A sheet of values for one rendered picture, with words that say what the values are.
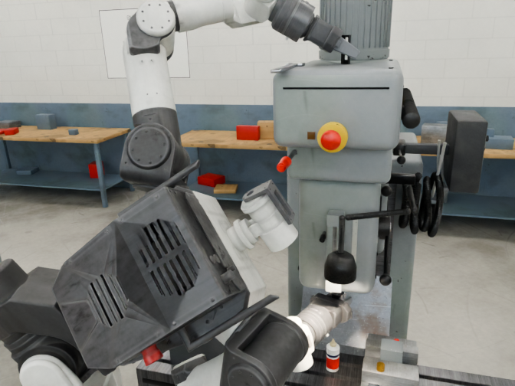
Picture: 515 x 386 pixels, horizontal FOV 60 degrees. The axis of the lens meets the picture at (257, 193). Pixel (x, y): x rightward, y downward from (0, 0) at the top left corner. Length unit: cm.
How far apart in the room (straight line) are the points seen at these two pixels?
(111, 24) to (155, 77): 541
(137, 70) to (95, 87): 562
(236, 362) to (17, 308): 41
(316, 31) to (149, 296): 68
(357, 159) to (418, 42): 434
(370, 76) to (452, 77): 449
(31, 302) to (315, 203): 65
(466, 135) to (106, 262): 100
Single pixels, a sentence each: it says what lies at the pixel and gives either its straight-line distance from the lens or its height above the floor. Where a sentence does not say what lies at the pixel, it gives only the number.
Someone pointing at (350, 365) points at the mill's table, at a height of 96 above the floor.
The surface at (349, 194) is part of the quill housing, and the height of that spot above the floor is 159.
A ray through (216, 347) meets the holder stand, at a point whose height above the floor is 104.
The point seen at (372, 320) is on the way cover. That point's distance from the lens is 171.
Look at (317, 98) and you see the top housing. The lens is 92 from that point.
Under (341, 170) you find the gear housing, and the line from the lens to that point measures 104.
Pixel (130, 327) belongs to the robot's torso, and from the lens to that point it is 75.
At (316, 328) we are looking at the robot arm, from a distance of 118.
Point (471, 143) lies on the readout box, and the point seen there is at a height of 166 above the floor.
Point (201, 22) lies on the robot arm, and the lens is 105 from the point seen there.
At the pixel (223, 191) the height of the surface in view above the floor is 26.
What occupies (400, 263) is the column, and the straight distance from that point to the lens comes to 168.
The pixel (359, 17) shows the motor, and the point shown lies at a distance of 128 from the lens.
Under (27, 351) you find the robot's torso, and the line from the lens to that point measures 99.
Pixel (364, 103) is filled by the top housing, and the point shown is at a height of 183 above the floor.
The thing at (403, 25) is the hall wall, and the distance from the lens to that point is 532.
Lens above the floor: 195
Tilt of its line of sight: 19 degrees down
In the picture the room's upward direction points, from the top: 2 degrees counter-clockwise
